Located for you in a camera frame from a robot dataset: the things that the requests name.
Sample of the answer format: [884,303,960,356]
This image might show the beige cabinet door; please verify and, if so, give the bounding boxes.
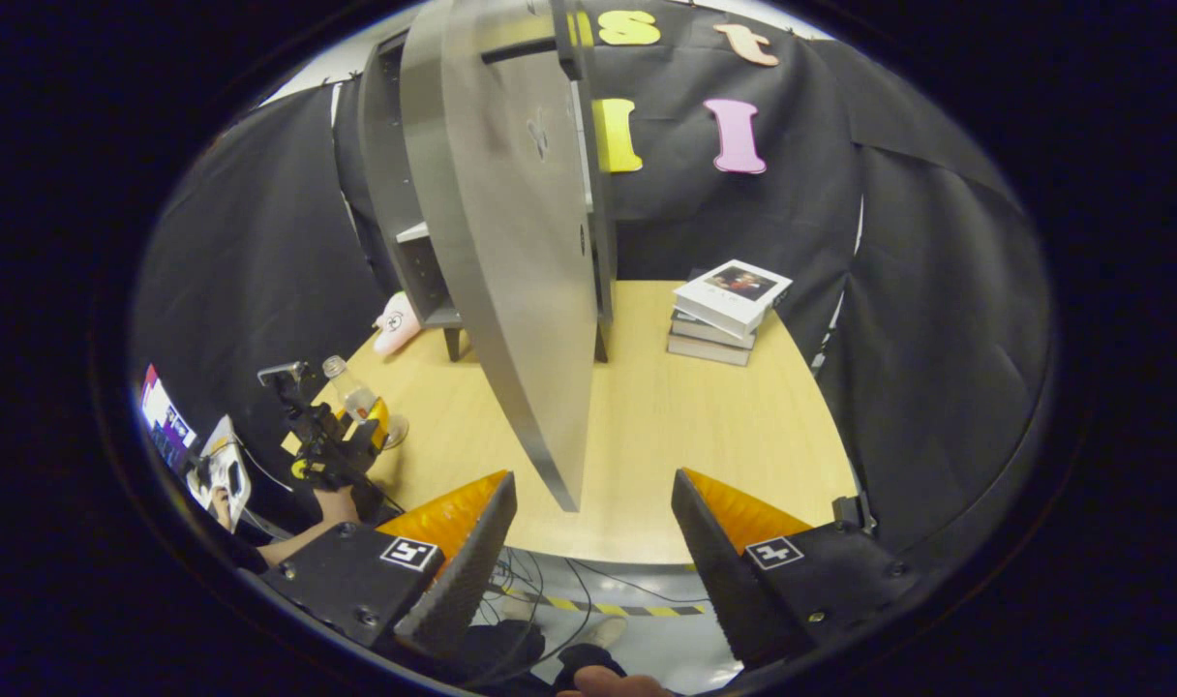
[400,0,617,512]

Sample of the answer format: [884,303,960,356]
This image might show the clear plastic bottle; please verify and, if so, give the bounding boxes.
[322,355,381,427]

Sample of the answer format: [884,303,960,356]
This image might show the grey cover book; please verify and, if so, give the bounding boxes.
[666,332,752,367]

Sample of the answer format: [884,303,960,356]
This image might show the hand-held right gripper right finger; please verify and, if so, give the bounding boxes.
[673,468,923,669]

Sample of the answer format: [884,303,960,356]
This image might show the black backdrop cloth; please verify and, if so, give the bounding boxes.
[129,0,1054,582]

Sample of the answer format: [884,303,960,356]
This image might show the white printed sheet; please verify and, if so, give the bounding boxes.
[196,416,253,531]

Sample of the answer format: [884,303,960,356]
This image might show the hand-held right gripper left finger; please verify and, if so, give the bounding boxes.
[259,471,519,659]

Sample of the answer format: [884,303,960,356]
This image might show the pink plush toy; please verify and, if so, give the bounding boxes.
[373,292,423,356]

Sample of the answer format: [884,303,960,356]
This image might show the black floor cables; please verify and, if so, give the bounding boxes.
[482,547,706,669]

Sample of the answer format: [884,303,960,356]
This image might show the computer screen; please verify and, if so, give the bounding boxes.
[141,365,200,475]

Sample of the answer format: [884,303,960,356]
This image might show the dark cover book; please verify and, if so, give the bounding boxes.
[670,310,759,351]

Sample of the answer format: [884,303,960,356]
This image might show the person's dark trouser leg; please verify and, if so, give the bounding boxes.
[453,620,628,693]

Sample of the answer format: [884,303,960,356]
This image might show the white cover book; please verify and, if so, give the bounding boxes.
[673,259,793,340]

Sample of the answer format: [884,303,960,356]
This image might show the yellow black striped tape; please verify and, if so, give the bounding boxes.
[492,581,706,618]

